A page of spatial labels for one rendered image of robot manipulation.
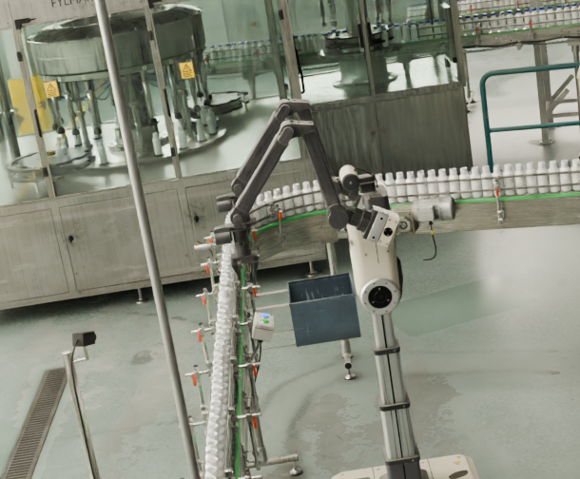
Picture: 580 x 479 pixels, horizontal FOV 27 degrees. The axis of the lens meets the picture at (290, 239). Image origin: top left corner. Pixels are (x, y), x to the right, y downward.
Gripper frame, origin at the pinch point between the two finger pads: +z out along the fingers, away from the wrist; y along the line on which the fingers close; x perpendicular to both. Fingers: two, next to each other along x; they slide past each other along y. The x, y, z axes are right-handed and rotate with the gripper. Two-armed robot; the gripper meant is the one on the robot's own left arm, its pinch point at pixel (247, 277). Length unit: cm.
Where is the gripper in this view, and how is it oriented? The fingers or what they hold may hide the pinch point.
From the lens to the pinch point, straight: 460.1
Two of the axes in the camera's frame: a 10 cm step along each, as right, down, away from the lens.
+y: 9.9, -1.5, -0.2
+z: 1.5, 9.5, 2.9
